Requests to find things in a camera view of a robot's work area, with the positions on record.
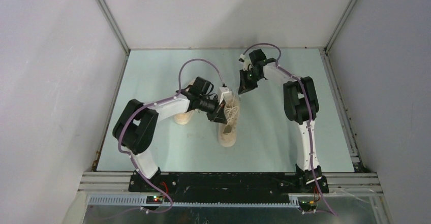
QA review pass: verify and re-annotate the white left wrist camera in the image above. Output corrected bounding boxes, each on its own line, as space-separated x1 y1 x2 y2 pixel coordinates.
217 87 234 105

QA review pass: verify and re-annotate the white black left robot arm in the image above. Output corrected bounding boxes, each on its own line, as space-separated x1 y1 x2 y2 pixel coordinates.
112 77 233 192

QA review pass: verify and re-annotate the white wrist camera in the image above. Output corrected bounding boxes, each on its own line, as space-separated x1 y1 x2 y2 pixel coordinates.
239 54 253 71
217 87 234 105

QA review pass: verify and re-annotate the beige sneaker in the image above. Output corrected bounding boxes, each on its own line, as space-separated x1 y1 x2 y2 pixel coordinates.
218 95 240 147
174 110 195 125

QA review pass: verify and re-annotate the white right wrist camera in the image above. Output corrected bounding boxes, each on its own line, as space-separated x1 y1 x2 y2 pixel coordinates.
239 54 253 71

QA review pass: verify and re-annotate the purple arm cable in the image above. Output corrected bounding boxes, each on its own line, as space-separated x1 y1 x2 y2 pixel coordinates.
85 58 226 221
242 43 339 216

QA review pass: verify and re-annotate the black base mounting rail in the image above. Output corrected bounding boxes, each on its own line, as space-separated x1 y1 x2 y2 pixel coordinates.
128 172 316 204

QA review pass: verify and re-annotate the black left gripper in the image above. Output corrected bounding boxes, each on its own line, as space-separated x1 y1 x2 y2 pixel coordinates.
197 95 227 124

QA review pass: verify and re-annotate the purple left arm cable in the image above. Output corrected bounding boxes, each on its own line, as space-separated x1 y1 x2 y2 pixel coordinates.
85 58 226 221

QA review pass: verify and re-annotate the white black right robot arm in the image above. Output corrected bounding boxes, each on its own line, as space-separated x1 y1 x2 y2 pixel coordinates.
238 49 322 193

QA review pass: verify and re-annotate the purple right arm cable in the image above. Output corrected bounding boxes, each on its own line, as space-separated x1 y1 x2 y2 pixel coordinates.
242 43 339 216

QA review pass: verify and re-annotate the aluminium frame rail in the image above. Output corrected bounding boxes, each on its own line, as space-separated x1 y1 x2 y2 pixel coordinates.
78 172 383 211

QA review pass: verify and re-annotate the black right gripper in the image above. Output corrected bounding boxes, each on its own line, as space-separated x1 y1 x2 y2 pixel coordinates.
239 69 263 94

